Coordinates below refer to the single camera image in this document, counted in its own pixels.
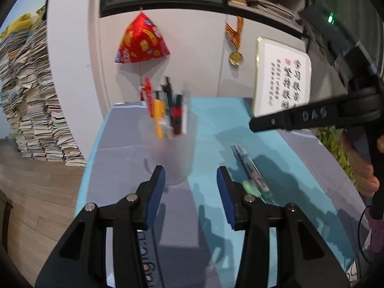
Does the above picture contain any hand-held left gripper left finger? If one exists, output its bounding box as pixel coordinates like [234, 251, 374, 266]
[35, 165, 166, 288]

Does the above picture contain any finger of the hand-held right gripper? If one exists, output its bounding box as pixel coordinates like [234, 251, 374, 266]
[249, 95, 344, 133]

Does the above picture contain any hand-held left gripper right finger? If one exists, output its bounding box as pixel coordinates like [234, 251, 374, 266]
[217, 166, 350, 288]

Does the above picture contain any translucent plastic pen cup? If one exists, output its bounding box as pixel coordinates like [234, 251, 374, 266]
[138, 112, 198, 186]

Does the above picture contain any transparent green grip pen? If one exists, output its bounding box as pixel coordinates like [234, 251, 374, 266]
[237, 145, 276, 204]

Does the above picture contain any transparent dark tip pen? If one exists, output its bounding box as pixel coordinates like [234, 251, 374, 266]
[230, 144, 266, 194]

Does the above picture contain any yellow pen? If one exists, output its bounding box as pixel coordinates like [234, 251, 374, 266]
[153, 98, 166, 139]

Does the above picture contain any black pen with red label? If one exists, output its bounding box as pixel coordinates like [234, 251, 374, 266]
[173, 95, 184, 136]

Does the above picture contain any grey white pen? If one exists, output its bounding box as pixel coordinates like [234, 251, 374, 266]
[181, 88, 192, 134]

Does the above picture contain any person's right hand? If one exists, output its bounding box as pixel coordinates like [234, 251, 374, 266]
[341, 128, 381, 197]

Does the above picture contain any framed calligraphy picture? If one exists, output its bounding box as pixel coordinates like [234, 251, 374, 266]
[251, 36, 312, 119]

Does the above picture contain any green potted plant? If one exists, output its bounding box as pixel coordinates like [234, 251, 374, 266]
[316, 125, 358, 184]

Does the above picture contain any gold medal with striped ribbon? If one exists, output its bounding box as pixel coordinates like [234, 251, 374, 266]
[226, 16, 245, 66]

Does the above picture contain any stack of lying worn books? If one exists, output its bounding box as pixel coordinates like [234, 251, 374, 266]
[228, 0, 295, 22]

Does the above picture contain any tall pile of papers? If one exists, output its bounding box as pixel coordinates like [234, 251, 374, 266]
[0, 21, 88, 168]

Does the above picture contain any red pyramid hanging ornament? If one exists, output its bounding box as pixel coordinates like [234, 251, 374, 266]
[114, 11, 171, 102]

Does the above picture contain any dark furniture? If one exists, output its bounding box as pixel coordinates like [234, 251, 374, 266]
[0, 188, 14, 248]

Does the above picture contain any white bookcase cabinet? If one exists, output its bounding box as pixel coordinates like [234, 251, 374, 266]
[46, 0, 307, 117]

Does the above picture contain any yellow plush toy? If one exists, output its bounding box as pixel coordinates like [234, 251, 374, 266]
[0, 12, 40, 40]

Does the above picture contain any thin black cable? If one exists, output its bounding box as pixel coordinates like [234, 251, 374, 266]
[356, 205, 374, 263]

